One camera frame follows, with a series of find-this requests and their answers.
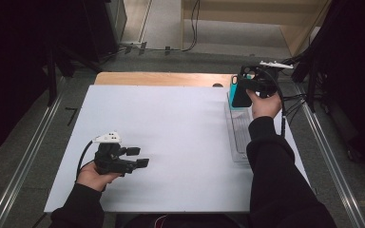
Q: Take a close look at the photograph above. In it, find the left hand-held gripper cable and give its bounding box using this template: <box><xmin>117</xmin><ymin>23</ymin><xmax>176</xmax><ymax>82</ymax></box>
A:
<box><xmin>75</xmin><ymin>140</ymin><xmax>100</xmax><ymax>181</ymax></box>

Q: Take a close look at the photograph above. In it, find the clear plastic rack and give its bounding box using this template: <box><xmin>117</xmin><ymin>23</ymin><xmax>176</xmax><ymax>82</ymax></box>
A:
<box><xmin>223</xmin><ymin>91</ymin><xmax>255</xmax><ymax>164</ymax></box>

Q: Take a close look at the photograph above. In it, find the black curtain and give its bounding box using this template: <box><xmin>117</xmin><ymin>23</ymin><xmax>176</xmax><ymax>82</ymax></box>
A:
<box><xmin>310</xmin><ymin>0</ymin><xmax>365</xmax><ymax>170</ymax></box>
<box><xmin>0</xmin><ymin>0</ymin><xmax>86</xmax><ymax>160</ymax></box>

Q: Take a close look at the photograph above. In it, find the thin floor cable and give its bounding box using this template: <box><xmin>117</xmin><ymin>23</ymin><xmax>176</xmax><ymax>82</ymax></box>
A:
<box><xmin>117</xmin><ymin>42</ymin><xmax>184</xmax><ymax>56</ymax></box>

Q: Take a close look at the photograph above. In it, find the white table board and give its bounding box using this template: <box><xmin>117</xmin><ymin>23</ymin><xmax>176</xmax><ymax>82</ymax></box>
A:
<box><xmin>43</xmin><ymin>85</ymin><xmax>319</xmax><ymax>214</ymax></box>

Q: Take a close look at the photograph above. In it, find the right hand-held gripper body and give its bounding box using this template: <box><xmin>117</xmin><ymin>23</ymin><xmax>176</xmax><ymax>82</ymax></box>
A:
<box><xmin>256</xmin><ymin>61</ymin><xmax>294</xmax><ymax>98</ymax></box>

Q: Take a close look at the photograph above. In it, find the bundle of black cables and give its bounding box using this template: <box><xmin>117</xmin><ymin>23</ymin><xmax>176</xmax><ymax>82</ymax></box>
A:
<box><xmin>281</xmin><ymin>93</ymin><xmax>312</xmax><ymax>126</ymax></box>

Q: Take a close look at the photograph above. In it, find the hand-held gripper cable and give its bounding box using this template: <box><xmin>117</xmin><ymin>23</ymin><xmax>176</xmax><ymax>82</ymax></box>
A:
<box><xmin>75</xmin><ymin>140</ymin><xmax>100</xmax><ymax>181</ymax></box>
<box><xmin>265</xmin><ymin>69</ymin><xmax>288</xmax><ymax>139</ymax></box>

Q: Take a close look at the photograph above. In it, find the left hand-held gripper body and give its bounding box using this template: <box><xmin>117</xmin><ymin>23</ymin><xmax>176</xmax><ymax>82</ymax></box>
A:
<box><xmin>92</xmin><ymin>131</ymin><xmax>137</xmax><ymax>177</ymax></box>

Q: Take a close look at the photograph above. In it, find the black metal stand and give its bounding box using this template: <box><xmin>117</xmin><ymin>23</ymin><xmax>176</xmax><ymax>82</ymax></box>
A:
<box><xmin>279</xmin><ymin>47</ymin><xmax>321</xmax><ymax>113</ymax></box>
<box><xmin>46</xmin><ymin>46</ymin><xmax>104</xmax><ymax>107</ymax></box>

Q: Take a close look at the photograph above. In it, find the person's right hand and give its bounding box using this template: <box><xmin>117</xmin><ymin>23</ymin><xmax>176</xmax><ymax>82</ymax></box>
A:
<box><xmin>246</xmin><ymin>89</ymin><xmax>283</xmax><ymax>121</ymax></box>

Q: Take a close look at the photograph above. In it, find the dark cabinet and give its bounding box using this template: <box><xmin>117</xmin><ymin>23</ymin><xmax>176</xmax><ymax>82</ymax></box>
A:
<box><xmin>82</xmin><ymin>0</ymin><xmax>127</xmax><ymax>63</ymax></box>

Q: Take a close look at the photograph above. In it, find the aluminium floor rail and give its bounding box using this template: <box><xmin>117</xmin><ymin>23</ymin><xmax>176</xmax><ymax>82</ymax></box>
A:
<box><xmin>300</xmin><ymin>101</ymin><xmax>365</xmax><ymax>228</ymax></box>
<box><xmin>0</xmin><ymin>94</ymin><xmax>65</xmax><ymax>228</ymax></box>

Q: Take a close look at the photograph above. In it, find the right hand-held gripper cable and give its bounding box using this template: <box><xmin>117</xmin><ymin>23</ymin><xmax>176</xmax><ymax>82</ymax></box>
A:
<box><xmin>265</xmin><ymin>69</ymin><xmax>288</xmax><ymax>139</ymax></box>

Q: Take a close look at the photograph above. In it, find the light wooden shelf unit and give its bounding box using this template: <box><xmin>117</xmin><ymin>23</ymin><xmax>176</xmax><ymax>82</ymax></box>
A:
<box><xmin>180</xmin><ymin>0</ymin><xmax>332</xmax><ymax>58</ymax></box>

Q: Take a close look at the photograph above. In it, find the person's left hand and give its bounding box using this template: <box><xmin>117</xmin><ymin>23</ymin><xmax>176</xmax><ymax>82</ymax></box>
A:
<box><xmin>75</xmin><ymin>162</ymin><xmax>122</xmax><ymax>193</ymax></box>

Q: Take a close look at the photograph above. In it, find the blue orange patterned phone case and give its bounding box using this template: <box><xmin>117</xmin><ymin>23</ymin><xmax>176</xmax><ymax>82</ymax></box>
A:
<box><xmin>228</xmin><ymin>74</ymin><xmax>253</xmax><ymax>111</ymax></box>

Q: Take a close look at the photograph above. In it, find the wooden desk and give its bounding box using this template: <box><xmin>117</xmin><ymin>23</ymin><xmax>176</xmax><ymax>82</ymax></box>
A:
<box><xmin>93</xmin><ymin>71</ymin><xmax>274</xmax><ymax>89</ymax></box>

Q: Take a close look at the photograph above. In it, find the black hanging cable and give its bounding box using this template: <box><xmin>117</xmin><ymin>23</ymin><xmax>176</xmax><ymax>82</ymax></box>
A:
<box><xmin>183</xmin><ymin>0</ymin><xmax>202</xmax><ymax>52</ymax></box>

